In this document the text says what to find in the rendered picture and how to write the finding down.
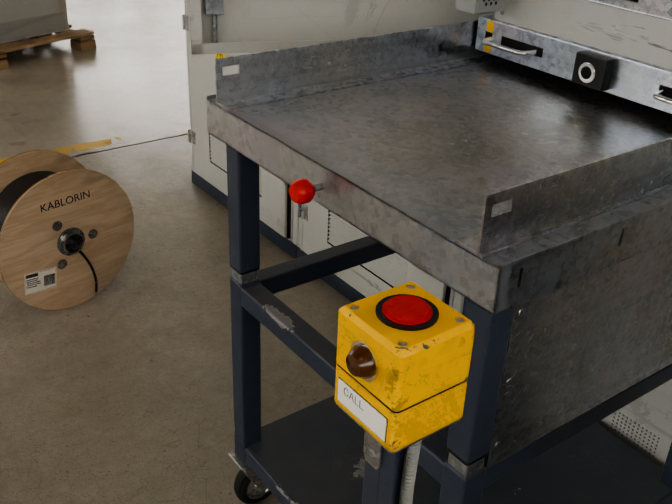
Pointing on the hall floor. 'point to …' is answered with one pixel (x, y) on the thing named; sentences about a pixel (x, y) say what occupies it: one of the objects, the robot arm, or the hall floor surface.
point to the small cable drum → (60, 229)
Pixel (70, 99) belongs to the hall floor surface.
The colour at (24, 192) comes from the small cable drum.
